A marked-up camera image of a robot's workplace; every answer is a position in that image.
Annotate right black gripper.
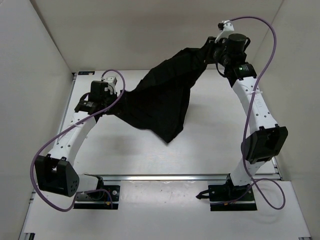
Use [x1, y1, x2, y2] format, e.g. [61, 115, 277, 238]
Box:
[194, 38, 230, 68]

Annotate black pleated skirt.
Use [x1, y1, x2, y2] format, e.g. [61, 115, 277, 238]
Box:
[107, 46, 210, 144]

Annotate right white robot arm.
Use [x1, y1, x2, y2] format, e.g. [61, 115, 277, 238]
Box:
[205, 33, 288, 200]

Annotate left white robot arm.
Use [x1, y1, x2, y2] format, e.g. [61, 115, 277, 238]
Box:
[35, 76, 117, 199]

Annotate left blue corner label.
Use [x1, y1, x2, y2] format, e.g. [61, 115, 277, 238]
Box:
[77, 71, 95, 76]

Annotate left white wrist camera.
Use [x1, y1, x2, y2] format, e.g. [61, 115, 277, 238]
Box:
[101, 76, 118, 95]

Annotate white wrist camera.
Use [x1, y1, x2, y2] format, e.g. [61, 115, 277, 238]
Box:
[214, 20, 235, 44]
[101, 76, 118, 95]

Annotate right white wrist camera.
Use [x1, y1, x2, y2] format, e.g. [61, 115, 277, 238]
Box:
[214, 20, 235, 44]

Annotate left aluminium side rail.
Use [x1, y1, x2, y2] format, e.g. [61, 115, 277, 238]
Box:
[58, 72, 78, 133]

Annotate aluminium side rail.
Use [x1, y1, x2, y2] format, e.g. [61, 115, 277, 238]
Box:
[271, 157, 283, 181]
[58, 72, 78, 133]

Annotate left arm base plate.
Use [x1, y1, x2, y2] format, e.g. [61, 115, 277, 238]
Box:
[73, 185, 121, 210]

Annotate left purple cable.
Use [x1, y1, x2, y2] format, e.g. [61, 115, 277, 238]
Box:
[29, 69, 126, 213]

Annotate aluminium front rail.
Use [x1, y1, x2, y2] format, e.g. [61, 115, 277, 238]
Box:
[101, 174, 227, 182]

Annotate right aluminium side rail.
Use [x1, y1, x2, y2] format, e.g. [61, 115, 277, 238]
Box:
[271, 157, 283, 181]

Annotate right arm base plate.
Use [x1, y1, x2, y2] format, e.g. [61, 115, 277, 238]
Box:
[196, 180, 258, 212]

